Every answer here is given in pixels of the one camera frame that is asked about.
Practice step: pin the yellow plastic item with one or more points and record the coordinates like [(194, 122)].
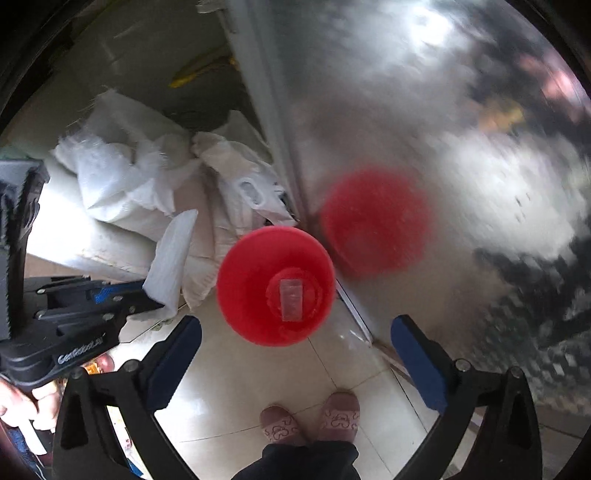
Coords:
[(203, 69)]

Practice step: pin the white woven sack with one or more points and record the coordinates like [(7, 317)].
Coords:
[(120, 184)]

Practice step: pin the white paper towel piece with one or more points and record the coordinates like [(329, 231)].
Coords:
[(171, 258)]

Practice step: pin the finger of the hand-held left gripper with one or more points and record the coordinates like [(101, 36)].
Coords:
[(134, 309), (111, 291)]

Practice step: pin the beige woven sack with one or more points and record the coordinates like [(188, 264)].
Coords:
[(203, 240)]

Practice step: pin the person's left hand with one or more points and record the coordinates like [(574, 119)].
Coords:
[(18, 402)]

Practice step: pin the red plastic bucket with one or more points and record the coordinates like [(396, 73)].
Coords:
[(240, 277)]

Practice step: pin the dark trousers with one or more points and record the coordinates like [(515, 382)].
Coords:
[(300, 461)]

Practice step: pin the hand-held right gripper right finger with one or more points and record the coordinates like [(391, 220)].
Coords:
[(418, 364)]

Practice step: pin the patterned stainless steel door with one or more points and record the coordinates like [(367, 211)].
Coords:
[(369, 92)]

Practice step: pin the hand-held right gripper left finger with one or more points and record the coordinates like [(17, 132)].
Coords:
[(175, 364)]

